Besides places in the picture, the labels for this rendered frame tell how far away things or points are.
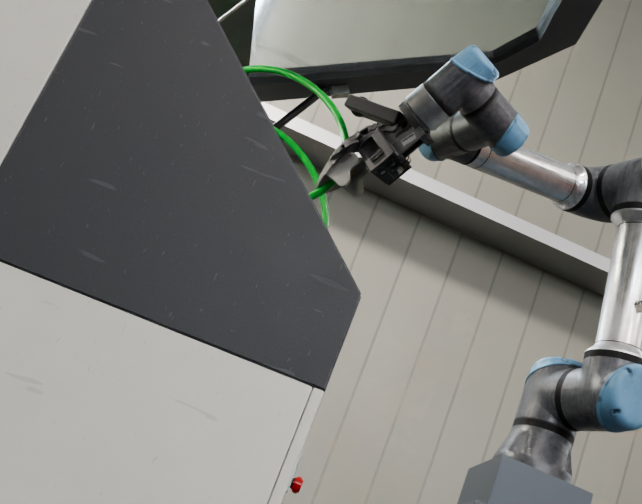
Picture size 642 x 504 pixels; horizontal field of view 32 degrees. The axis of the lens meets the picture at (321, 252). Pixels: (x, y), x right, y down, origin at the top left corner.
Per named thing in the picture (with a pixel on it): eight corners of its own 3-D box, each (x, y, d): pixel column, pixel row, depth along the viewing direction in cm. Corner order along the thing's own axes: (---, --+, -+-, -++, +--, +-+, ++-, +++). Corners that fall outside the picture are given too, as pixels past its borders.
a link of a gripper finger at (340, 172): (321, 198, 194) (364, 166, 192) (306, 175, 197) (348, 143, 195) (328, 206, 196) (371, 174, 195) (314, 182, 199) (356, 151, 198)
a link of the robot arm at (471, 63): (508, 84, 188) (477, 47, 185) (457, 126, 191) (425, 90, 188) (498, 71, 195) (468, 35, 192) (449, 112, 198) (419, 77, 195)
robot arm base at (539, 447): (549, 500, 214) (563, 452, 218) (583, 491, 200) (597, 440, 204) (477, 469, 213) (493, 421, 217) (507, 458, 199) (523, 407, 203)
